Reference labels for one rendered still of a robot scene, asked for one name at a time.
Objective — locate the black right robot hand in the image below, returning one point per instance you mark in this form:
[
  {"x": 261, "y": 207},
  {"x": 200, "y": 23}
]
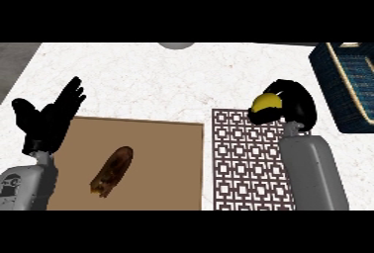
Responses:
[{"x": 299, "y": 102}]

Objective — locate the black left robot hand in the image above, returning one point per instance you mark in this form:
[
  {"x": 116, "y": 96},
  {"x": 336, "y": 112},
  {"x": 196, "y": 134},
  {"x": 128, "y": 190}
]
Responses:
[{"x": 51, "y": 120}]

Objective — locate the yellow lemon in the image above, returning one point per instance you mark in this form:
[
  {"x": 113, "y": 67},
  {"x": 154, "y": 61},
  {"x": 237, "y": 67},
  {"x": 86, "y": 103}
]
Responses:
[{"x": 267, "y": 102}]

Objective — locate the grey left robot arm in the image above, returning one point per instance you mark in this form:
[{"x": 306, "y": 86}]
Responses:
[{"x": 27, "y": 184}]

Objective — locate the dark blue wicker basket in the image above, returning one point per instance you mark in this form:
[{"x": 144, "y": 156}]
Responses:
[{"x": 348, "y": 89}]

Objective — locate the brown patterned placemat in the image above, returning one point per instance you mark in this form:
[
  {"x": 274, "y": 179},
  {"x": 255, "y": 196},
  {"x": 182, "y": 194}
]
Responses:
[{"x": 246, "y": 171}]

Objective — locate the brown sweet potato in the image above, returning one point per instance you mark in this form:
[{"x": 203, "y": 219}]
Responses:
[{"x": 113, "y": 171}]

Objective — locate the brown wooden cutting board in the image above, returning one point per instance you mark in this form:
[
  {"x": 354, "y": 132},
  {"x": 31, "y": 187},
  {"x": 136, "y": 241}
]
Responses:
[{"x": 147, "y": 164}]

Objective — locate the grey round object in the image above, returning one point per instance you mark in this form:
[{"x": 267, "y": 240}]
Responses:
[{"x": 176, "y": 45}]

